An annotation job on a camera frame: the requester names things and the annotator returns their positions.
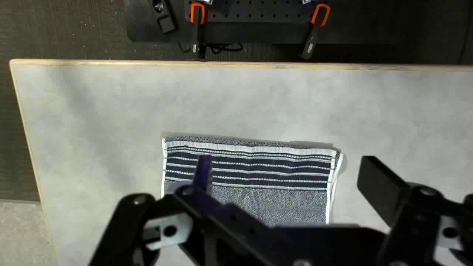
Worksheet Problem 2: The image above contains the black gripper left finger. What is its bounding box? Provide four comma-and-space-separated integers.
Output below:
88, 155, 278, 266

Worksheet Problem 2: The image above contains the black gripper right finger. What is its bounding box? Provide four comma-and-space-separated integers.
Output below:
357, 154, 473, 266

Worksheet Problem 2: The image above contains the grey blue striped towel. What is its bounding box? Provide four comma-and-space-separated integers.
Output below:
162, 134, 345, 229

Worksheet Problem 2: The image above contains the orange black bar clamp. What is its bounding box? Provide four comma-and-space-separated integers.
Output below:
299, 3, 333, 60
188, 1, 209, 59

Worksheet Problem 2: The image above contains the black clamp block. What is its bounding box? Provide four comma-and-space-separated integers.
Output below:
150, 0, 179, 35

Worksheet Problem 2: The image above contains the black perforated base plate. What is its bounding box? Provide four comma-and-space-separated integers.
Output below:
125, 0, 397, 46

